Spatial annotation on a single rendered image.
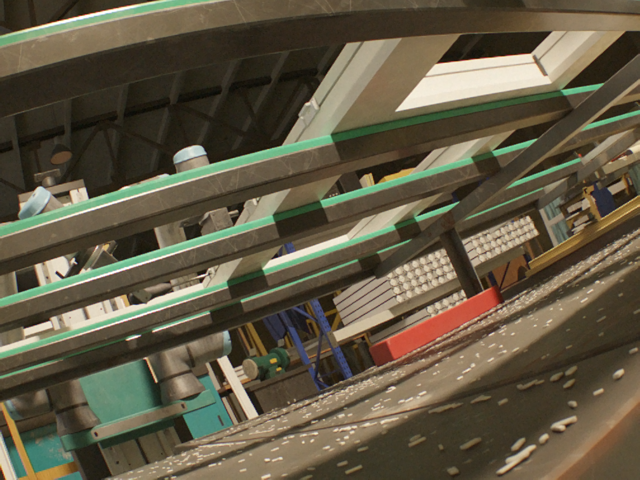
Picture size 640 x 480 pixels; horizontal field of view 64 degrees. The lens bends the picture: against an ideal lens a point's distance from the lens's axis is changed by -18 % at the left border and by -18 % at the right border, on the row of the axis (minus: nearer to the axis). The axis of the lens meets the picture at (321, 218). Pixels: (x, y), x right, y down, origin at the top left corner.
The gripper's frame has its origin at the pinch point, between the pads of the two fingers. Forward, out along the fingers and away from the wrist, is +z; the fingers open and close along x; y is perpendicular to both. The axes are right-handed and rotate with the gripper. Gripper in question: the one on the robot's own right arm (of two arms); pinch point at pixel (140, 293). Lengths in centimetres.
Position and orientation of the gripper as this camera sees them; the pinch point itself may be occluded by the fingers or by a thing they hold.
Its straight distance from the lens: 134.0
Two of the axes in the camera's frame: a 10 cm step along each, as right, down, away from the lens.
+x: -4.6, 0.4, 8.9
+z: 7.2, 6.0, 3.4
